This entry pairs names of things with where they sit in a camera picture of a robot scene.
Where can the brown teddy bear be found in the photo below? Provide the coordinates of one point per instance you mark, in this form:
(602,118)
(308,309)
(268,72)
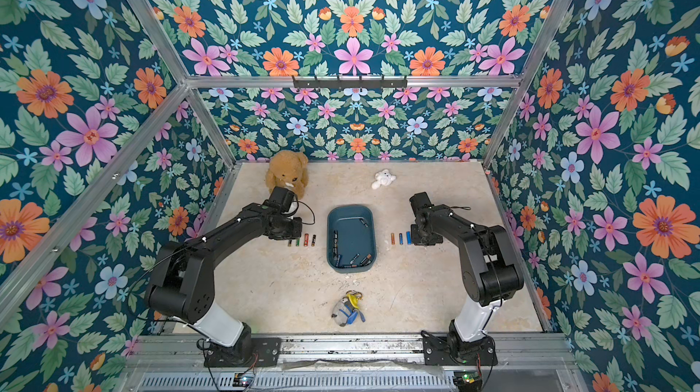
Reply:
(288,170)

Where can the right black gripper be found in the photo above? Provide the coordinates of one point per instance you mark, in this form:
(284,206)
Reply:
(418,233)

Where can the teal plastic storage box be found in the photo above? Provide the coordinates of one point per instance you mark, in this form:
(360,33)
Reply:
(351,240)

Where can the small white plush bunny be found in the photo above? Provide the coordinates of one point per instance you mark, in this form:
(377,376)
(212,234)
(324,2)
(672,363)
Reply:
(383,178)

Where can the grey plush toy keychain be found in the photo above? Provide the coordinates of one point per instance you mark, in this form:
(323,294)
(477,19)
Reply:
(347,311)

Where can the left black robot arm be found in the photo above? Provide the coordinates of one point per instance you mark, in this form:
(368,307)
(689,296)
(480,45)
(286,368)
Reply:
(182,281)

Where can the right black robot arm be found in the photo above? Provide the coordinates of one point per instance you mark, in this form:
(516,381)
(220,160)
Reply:
(488,266)

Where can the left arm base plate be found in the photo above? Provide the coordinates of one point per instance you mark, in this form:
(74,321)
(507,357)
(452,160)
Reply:
(263,352)

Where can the black wall hook rail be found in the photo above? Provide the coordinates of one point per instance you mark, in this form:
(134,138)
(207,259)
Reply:
(340,83)

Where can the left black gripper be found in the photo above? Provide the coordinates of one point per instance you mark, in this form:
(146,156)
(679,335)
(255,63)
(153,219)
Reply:
(297,233)

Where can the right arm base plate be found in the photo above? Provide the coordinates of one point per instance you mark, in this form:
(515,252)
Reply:
(452,351)

